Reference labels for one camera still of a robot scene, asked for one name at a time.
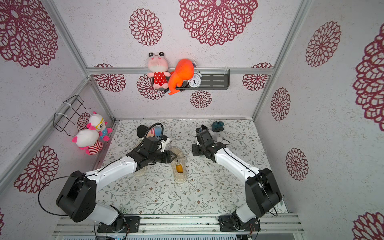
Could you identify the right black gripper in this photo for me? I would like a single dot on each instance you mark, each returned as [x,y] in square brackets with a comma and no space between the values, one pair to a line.
[197,149]

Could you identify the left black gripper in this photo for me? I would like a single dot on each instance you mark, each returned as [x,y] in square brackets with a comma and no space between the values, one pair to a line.
[168,155]

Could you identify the beige sneaker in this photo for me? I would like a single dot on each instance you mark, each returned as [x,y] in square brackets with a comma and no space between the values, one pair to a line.
[180,159]
[141,170]

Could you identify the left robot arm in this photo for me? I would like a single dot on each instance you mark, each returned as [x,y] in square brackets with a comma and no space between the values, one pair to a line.
[78,196]

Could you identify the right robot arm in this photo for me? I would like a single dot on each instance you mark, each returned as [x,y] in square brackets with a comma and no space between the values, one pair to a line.
[261,188]

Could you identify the orange insole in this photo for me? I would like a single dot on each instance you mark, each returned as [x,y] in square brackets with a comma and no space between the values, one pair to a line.
[179,168]

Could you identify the floral table mat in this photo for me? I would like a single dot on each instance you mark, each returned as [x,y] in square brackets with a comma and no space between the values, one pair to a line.
[209,188]

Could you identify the grey white plush dog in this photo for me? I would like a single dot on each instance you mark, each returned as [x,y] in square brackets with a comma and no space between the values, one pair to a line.
[202,131]

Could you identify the black-haired small doll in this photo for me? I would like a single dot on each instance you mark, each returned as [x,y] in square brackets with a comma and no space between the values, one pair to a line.
[146,132]

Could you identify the teal toy car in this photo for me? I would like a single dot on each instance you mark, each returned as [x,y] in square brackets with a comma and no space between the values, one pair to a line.
[217,126]

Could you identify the white alarm clock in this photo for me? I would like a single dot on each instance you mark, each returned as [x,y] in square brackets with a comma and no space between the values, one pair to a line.
[195,81]

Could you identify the white plush with glasses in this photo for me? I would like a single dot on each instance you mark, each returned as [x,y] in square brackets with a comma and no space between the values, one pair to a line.
[96,122]

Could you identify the orange plush fish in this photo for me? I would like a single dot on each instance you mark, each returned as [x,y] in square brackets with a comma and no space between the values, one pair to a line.
[184,71]

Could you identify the white pink striped plush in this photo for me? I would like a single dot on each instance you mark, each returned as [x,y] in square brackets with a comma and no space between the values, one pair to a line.
[88,140]

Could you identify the pink frog plush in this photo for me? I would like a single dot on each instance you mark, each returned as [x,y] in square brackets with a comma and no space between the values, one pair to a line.
[158,67]

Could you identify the grey wall shelf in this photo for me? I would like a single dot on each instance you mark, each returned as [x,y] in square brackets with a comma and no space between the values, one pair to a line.
[210,82]

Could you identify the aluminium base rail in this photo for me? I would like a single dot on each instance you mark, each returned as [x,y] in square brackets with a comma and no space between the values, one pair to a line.
[199,224]

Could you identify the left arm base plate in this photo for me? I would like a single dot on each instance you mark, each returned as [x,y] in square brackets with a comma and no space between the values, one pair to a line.
[127,224]

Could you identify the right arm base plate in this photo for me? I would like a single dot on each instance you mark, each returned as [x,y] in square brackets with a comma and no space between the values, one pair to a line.
[233,224]

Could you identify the black wire basket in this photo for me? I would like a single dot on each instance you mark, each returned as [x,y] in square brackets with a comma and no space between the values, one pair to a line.
[74,118]

